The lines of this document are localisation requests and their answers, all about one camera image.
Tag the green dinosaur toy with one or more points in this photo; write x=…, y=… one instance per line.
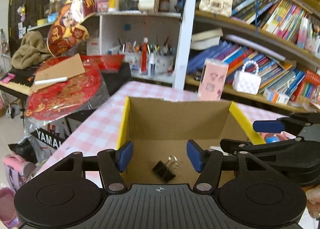
x=276, y=137

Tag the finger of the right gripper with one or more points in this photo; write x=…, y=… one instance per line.
x=268, y=126

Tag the brown cardboard sheet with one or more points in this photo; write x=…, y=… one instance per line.
x=61, y=72

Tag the black binder clip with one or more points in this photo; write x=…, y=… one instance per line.
x=165, y=171

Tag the wooden bookshelf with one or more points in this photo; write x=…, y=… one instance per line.
x=263, y=41

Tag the pink cylindrical canister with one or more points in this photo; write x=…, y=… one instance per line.
x=212, y=80

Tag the red gold fortune poster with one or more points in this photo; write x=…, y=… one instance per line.
x=67, y=31

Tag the white storage shelf unit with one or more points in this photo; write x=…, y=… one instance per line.
x=126, y=32

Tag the electric keyboard piano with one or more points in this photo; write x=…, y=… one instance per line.
x=18, y=82

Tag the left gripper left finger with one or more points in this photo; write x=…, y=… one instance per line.
x=111, y=164

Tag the white quilted mini handbag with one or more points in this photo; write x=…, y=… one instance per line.
x=245, y=82

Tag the yellow cardboard box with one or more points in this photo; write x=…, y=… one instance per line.
x=159, y=129

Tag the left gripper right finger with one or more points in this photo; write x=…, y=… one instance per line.
x=208, y=164

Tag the red decorative paper sheets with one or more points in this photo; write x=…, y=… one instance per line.
x=103, y=76

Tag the pink backpack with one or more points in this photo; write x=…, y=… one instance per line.
x=17, y=171

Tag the orange white medicine box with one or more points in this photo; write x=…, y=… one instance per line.
x=275, y=97

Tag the cream quilted mini handbag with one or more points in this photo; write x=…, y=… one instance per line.
x=220, y=7

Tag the brown plush blanket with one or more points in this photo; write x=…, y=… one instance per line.
x=32, y=51

